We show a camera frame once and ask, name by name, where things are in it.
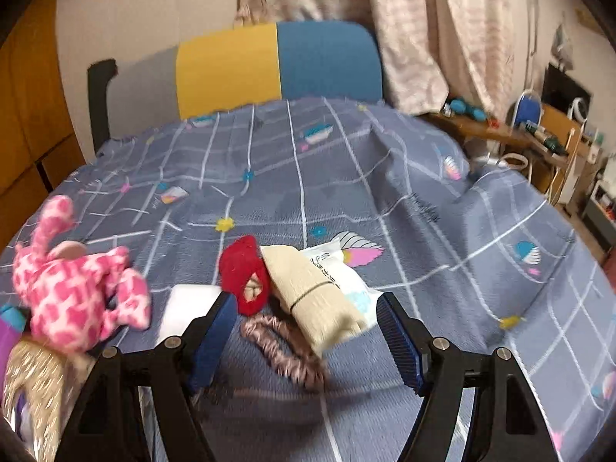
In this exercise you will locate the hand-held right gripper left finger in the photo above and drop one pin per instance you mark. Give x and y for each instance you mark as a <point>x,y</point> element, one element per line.
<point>211,341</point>

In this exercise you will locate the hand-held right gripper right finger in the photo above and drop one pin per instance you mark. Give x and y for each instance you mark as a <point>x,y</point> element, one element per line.
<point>402,341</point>

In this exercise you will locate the cream sock with band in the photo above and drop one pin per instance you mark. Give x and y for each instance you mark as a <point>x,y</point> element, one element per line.
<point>313,298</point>

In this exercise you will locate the white tissue packet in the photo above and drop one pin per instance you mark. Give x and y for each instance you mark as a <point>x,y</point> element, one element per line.
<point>356,298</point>

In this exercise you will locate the pink patterned scrunchie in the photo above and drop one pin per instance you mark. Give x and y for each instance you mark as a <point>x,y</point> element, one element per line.
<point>288,356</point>

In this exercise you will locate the red knitted sock roll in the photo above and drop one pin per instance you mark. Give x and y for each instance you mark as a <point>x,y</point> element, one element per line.
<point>243,269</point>

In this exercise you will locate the pink spotted plush toy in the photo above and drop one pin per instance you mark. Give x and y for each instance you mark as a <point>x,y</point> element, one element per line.
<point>72,293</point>

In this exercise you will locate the grey checked bed sheet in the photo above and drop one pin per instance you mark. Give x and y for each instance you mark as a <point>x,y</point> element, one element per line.
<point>337,192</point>

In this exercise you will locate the gold ornate tissue box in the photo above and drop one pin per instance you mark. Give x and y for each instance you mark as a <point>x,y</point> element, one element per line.
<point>38,385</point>

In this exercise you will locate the purple cardboard box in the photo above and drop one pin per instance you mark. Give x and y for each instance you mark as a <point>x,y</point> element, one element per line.
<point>7,341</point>

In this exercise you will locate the wooden side table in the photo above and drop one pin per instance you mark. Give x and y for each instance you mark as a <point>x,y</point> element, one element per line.
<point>476,130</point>

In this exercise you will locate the blue headphones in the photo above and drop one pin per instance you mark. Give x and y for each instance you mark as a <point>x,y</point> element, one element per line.
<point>467,108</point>

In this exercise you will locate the green power tool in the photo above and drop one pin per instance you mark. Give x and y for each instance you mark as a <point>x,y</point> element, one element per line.
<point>548,139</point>

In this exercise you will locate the blue metal chair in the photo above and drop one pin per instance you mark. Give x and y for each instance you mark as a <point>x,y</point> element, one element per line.
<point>527,106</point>

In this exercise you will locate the wooden desk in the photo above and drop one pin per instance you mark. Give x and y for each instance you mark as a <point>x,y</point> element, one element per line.
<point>560,125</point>

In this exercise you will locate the grey yellow blue headboard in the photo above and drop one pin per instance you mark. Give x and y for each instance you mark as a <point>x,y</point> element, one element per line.
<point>269,67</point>

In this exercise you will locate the wooden wardrobe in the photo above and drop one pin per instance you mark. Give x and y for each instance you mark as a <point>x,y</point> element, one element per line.
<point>29,115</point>

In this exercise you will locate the white round fan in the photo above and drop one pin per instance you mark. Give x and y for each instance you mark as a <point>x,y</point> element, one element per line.
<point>580,108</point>

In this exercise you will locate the black monitor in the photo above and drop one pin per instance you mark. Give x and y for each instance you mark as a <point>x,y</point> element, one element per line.
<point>565,89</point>

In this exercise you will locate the ship print curtain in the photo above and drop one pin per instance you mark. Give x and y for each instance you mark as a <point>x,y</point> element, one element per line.
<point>409,29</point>

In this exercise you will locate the white standing pole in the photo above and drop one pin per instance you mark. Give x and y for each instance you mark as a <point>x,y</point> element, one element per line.
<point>533,33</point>

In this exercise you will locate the white hanging bag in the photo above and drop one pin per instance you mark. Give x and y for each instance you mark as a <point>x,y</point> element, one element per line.
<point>562,43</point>

